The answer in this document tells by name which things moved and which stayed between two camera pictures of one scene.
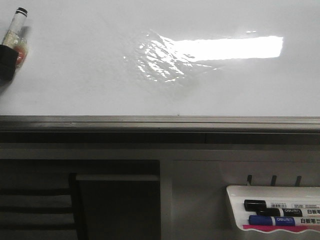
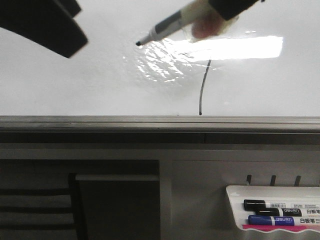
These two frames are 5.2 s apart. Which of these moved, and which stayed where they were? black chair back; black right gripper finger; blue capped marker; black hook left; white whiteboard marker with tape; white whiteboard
Moved: white whiteboard marker with tape; black right gripper finger
Stayed: blue capped marker; black hook left; black chair back; white whiteboard
